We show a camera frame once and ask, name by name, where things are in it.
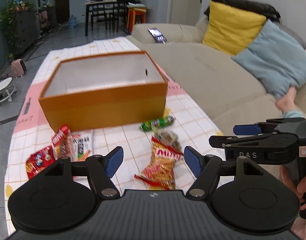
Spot black smartphone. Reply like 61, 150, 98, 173
148, 28, 167, 44

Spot red brown meat snack pack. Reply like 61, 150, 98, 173
52, 125, 74, 161

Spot yellow cushion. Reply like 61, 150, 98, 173
202, 1, 267, 56

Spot person right hand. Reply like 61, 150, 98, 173
279, 166, 306, 203

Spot white gluten snack pack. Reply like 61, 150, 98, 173
70, 129, 94, 161

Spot red cartoon snack bag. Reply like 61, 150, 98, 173
25, 146, 55, 180

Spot light blue cushion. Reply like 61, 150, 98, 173
232, 20, 306, 100

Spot white round rolling stool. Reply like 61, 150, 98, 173
0, 77, 17, 105

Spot blue water jug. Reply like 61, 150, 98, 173
69, 15, 78, 29

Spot dark cabinet with plants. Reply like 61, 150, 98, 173
0, 0, 37, 57

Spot child foot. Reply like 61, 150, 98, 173
275, 86, 304, 118

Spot orange cardboard box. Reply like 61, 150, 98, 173
39, 51, 167, 131

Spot orange red chips bag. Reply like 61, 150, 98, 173
134, 137, 184, 190

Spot green sausage snack pack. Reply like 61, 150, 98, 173
139, 115, 176, 132

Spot dark dining table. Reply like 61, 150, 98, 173
84, 0, 128, 37

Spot orange stools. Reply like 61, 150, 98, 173
126, 7, 147, 34

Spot beige sofa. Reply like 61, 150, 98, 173
125, 16, 306, 140

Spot pink space heater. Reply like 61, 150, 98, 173
11, 59, 27, 77

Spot clear bag green nuts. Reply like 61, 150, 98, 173
154, 129, 182, 152

